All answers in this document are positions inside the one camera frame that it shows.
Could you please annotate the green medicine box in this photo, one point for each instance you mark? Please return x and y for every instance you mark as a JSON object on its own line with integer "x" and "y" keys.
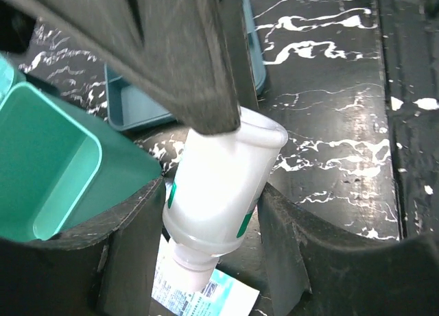
{"x": 59, "y": 165}

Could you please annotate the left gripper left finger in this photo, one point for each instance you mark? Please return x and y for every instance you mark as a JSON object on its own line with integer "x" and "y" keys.
{"x": 104, "y": 266}

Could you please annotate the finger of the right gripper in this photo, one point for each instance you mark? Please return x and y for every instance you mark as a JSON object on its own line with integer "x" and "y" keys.
{"x": 191, "y": 56}

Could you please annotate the dark blue divided tray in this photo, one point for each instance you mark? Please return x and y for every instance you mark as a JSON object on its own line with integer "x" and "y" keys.
{"x": 129, "y": 108}

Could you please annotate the blue cotton swab packet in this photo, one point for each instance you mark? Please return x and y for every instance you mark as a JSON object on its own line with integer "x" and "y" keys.
{"x": 223, "y": 295}

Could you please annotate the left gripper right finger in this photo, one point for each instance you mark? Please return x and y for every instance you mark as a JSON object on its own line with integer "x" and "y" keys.
{"x": 317, "y": 268}

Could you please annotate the white plastic medicine bottle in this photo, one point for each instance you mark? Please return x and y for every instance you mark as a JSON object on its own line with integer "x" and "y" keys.
{"x": 217, "y": 185}

